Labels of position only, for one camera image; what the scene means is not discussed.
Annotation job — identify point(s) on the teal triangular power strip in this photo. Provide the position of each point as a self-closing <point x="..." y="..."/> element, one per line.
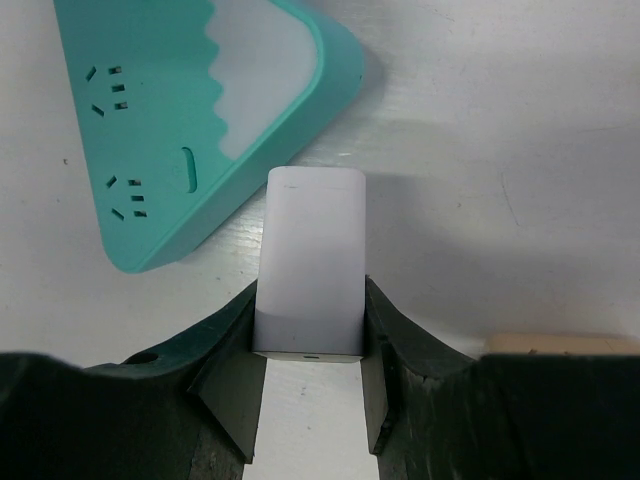
<point x="184" y="107"/>

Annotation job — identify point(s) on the white plug adapter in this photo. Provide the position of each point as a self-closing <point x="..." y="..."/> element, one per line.
<point x="310" y="298"/>

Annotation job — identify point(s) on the beige plug adapter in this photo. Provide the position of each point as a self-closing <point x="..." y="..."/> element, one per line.
<point x="517" y="343"/>

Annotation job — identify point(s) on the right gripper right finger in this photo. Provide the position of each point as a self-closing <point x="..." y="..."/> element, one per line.
<point x="434" y="413"/>

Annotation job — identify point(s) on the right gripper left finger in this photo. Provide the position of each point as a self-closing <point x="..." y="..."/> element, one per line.
<point x="187" y="408"/>

